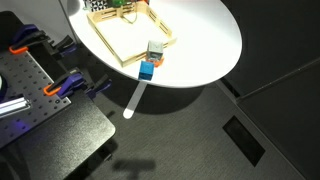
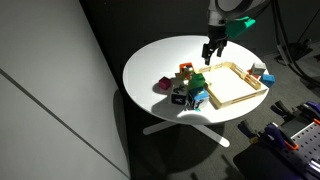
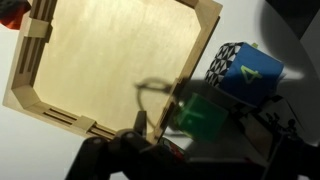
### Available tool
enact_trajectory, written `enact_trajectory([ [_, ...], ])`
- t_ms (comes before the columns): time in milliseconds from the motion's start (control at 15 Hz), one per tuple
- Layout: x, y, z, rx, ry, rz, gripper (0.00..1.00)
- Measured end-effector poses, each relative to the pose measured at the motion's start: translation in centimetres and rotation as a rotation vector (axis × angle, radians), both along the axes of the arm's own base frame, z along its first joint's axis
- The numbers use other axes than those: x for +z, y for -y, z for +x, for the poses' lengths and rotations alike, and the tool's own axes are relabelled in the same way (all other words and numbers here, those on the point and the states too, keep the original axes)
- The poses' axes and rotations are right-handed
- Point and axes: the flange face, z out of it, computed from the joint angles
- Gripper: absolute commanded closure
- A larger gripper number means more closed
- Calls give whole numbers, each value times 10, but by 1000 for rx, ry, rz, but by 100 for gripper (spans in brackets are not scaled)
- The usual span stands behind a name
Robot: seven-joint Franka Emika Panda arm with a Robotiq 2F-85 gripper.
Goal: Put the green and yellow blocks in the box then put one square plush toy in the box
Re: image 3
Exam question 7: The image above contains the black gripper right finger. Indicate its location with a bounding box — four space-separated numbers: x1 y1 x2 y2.
265 130 320 180

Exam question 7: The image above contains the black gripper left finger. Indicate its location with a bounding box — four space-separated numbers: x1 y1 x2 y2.
64 110 188 180

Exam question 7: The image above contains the green toy block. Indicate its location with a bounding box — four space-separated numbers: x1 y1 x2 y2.
172 92 230 143

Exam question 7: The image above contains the black white checker plush cube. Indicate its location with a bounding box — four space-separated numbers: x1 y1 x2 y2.
229 94 301 162

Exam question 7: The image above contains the blue plush cube with number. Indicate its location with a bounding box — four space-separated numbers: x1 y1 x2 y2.
203 41 286 108

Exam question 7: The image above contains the shallow wooden tray box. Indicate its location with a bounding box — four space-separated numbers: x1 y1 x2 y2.
2 0 224 145

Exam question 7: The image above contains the red toy block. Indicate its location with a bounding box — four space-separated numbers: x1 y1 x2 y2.
0 9 32 31

